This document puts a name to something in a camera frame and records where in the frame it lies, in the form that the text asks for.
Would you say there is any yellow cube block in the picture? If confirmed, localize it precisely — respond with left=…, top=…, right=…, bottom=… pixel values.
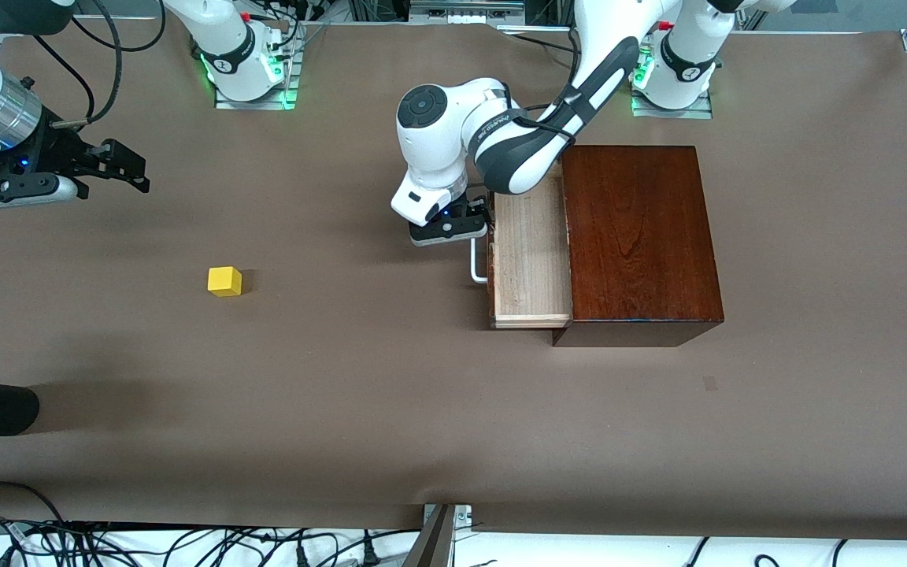
left=207, top=266, right=243, bottom=298

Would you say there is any white metal drawer handle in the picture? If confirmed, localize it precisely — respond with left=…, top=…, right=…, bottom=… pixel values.
left=469, top=236, right=491, bottom=284

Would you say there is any light wood drawer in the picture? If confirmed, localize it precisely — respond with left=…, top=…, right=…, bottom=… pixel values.
left=487, top=169, right=574, bottom=331

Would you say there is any black base cable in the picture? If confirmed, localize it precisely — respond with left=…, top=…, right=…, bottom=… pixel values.
left=512, top=34, right=580, bottom=53

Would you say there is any grey metal device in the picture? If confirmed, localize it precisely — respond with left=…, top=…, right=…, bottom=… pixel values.
left=409, top=0, right=527, bottom=24

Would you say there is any tangled black cable bundle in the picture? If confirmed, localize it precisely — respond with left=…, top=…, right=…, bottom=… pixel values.
left=0, top=515, right=423, bottom=567

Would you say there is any grey metal beam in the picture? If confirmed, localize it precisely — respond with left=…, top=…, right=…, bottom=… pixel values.
left=402, top=505, right=456, bottom=567

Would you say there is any dark brown wooden cabinet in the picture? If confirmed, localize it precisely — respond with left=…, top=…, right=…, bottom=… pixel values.
left=552, top=145, right=726, bottom=348

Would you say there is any silver corner bracket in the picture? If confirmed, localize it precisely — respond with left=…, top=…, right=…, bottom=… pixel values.
left=422, top=503, right=474, bottom=528

